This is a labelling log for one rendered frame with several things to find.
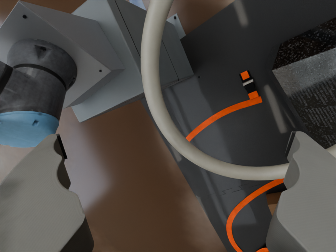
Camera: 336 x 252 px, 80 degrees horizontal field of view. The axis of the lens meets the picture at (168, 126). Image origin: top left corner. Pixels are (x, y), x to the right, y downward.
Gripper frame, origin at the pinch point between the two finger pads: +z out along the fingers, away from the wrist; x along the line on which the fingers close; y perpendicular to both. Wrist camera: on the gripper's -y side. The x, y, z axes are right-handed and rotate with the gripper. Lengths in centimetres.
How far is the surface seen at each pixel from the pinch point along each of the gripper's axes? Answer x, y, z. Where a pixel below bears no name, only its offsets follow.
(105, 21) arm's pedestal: -24, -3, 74
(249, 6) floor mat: 51, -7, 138
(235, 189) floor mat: 54, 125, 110
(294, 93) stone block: 51, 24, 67
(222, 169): 10.6, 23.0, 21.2
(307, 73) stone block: 51, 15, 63
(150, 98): -3.5, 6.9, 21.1
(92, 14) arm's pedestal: -29, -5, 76
